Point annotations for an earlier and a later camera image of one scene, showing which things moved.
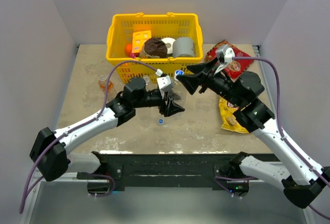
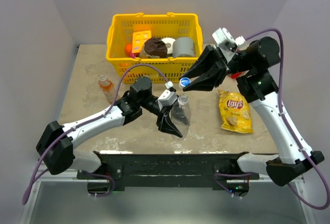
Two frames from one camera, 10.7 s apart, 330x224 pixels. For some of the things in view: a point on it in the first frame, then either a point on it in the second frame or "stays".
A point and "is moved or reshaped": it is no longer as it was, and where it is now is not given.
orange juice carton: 138,39 stays
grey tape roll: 183,46 stays
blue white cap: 179,72 is moved or reshaped
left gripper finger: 172,108 to 166,126
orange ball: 128,49 stays
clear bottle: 178,72 to 181,115
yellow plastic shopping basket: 150,46 stays
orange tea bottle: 102,83 stays
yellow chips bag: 229,123 stays
